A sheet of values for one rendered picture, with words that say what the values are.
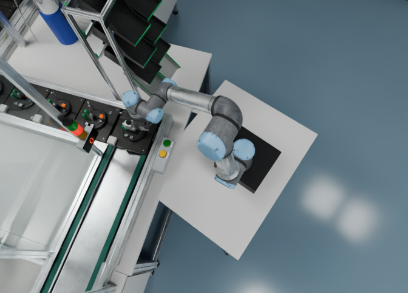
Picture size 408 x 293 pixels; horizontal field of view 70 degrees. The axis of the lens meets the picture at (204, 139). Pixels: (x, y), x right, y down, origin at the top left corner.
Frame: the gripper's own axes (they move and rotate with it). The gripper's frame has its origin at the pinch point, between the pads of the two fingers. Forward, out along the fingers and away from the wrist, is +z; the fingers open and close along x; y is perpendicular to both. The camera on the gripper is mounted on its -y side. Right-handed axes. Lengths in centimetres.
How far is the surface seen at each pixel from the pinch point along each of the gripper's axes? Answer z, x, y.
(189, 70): 21, 57, 7
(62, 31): 7, 54, -83
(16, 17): 11, 59, -125
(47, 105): -48, -19, -22
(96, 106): 9.7, 8.8, -36.6
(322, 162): 107, 53, 129
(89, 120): 7.7, -2.3, -35.4
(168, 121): 10.9, 12.2, 9.6
